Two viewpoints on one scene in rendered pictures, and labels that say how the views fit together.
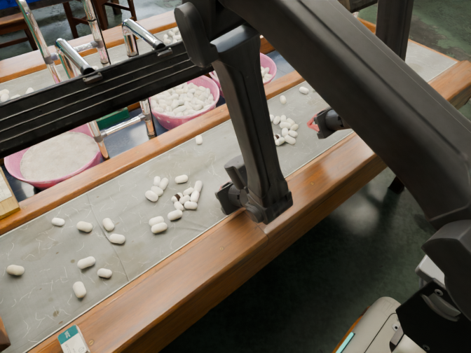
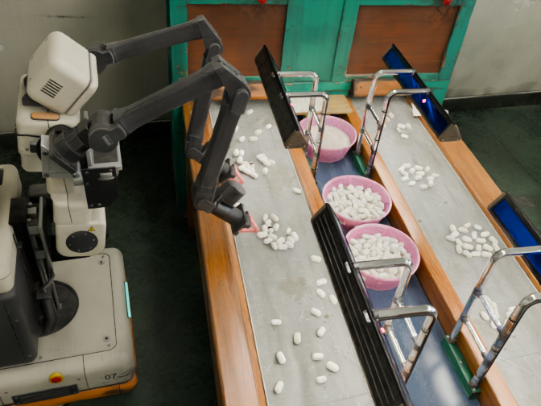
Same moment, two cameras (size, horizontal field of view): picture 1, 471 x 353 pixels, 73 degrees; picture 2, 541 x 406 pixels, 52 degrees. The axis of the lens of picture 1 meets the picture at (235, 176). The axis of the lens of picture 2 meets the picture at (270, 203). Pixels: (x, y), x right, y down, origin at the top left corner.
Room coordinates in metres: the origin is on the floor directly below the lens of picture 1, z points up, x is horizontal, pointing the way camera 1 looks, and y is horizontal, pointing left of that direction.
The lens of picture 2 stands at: (1.37, -1.41, 2.12)
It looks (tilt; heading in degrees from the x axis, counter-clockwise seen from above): 41 degrees down; 116
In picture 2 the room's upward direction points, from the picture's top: 6 degrees clockwise
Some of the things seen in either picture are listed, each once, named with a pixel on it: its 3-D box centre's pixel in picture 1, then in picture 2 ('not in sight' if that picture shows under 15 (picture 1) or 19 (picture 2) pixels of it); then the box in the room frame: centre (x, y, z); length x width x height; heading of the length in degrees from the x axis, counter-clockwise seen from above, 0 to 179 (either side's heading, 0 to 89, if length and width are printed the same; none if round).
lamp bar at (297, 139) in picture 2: (129, 77); (278, 91); (0.56, 0.22, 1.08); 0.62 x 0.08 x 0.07; 131
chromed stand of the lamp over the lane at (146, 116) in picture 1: (132, 124); (295, 131); (0.62, 0.27, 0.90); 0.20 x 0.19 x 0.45; 131
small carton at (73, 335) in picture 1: (73, 344); not in sight; (0.14, 0.29, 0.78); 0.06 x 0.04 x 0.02; 41
